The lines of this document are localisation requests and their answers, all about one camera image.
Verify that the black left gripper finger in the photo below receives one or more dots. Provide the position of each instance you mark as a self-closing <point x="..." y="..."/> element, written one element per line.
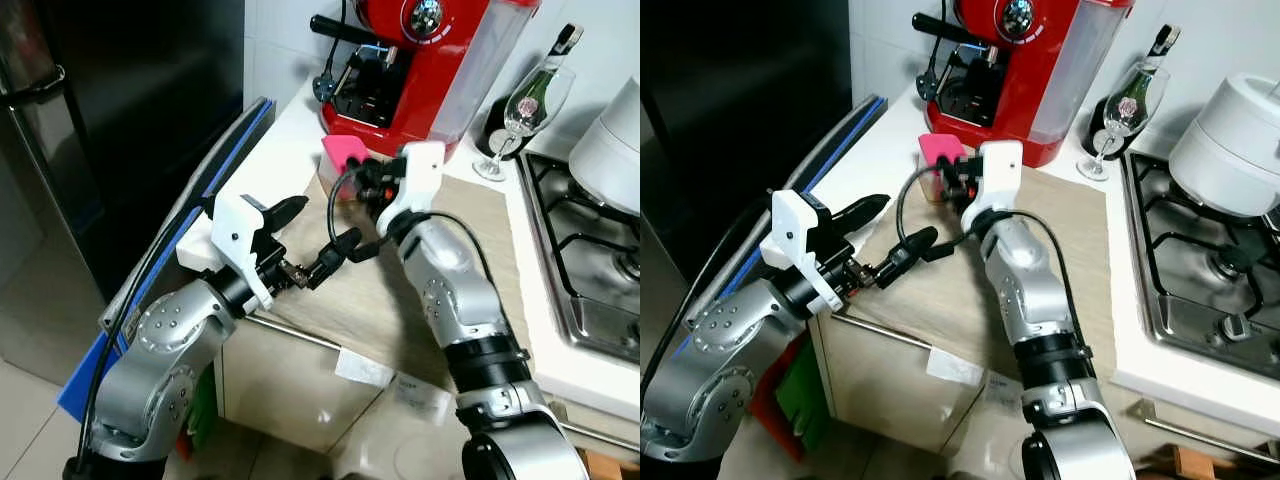
<point x="285" y="211"/>
<point x="332" y="256"/>
<point x="908" y="258"/>
<point x="862" y="212"/>

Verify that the pink-lidded food container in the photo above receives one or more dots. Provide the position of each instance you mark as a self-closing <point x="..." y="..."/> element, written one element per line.
<point x="938" y="150"/>
<point x="340" y="152"/>

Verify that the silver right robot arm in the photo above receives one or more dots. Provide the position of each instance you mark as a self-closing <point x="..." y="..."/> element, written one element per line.
<point x="1030" y="290"/>
<point x="450" y="290"/>

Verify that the dark steel fridge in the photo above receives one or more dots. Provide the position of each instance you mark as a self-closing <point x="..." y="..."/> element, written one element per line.
<point x="120" y="100"/>
<point x="740" y="100"/>

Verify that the beige cloth mat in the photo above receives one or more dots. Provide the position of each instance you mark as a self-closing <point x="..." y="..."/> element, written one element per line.
<point x="330" y="300"/>
<point x="920" y="310"/>

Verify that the grey board with blue edge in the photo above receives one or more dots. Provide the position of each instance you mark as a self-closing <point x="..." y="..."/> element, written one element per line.
<point x="810" y="190"/>
<point x="200" y="200"/>

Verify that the white paper label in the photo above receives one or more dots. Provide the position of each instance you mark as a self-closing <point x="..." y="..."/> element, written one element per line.
<point x="365" y="368"/>
<point x="1010" y="392"/>
<point x="420" y="400"/>
<point x="955" y="365"/>

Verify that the white kitchen cabinet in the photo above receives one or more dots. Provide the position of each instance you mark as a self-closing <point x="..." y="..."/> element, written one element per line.
<point x="280" y="390"/>
<point x="880" y="400"/>

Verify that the red coffee machine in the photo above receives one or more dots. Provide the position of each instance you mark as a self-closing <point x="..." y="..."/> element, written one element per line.
<point x="1050" y="60"/>
<point x="450" y="60"/>

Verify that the green plastic board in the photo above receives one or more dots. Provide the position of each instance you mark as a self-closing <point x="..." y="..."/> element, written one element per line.
<point x="205" y="410"/>
<point x="810" y="410"/>

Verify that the red plastic board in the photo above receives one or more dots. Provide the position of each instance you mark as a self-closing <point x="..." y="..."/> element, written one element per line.
<point x="185" y="445"/>
<point x="768" y="400"/>

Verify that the clear wine glass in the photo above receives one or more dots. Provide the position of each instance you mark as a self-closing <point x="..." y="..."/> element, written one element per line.
<point x="1125" y="105"/>
<point x="525" y="105"/>

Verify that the steel gas hob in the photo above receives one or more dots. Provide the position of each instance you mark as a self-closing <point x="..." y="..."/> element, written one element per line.
<point x="1200" y="280"/>
<point x="580" y="260"/>

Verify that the white cooking pot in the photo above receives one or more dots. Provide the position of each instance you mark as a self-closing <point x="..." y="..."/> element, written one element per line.
<point x="615" y="150"/>
<point x="1230" y="150"/>

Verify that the dark wine bottle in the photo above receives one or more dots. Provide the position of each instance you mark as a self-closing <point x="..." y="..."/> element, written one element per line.
<point x="1163" y="40"/>
<point x="567" y="40"/>

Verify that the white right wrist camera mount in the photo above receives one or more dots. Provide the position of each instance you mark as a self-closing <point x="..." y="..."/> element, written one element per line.
<point x="1000" y="170"/>
<point x="420" y="170"/>

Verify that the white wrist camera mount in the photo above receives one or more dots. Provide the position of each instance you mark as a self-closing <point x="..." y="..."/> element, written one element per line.
<point x="1000" y="170"/>
<point x="790" y="225"/>
<point x="420" y="170"/>
<point x="235" y="225"/>

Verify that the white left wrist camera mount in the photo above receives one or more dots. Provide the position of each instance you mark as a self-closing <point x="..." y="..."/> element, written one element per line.
<point x="235" y="225"/>
<point x="790" y="225"/>

